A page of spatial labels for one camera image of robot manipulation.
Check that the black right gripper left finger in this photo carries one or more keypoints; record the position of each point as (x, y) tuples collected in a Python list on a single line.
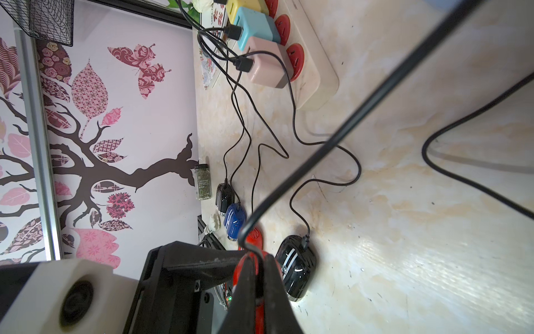
[(243, 314)]

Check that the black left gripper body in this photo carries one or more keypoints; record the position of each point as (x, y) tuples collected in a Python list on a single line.
[(172, 295)]

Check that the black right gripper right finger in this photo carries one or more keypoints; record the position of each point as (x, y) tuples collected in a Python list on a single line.
[(278, 313)]

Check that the red shaver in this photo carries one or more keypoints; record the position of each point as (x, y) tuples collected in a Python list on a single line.
[(256, 239), (260, 292)]

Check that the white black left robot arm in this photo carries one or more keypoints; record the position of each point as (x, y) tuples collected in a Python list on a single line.
[(82, 296)]

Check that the black shaver middle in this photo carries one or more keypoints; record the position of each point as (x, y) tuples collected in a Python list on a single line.
[(298, 264)]

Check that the black shaver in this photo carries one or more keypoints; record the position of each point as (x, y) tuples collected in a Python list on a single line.
[(298, 264), (225, 197)]

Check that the blue shaver left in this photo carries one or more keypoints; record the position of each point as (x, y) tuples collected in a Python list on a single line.
[(235, 217)]

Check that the black shaver far left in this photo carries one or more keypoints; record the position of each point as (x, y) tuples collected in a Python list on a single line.
[(225, 197)]

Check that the glass spice jar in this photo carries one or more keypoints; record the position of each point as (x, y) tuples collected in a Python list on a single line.
[(202, 177)]

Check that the white power strip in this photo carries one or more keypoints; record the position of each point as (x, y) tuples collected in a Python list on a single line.
[(314, 80)]

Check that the pink charger on strip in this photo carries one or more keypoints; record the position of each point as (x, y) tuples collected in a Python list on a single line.
[(266, 70)]

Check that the floral placemat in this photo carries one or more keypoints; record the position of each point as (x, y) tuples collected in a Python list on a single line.
[(215, 17)]

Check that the teal charger on strip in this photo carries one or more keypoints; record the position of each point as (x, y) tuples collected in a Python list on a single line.
[(255, 24)]

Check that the yellow charger on strip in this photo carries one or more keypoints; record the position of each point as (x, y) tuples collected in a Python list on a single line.
[(232, 7)]

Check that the aluminium rail left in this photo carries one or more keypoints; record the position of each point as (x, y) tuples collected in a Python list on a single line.
[(37, 126)]

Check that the black wire basket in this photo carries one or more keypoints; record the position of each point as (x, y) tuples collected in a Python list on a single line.
[(51, 20)]

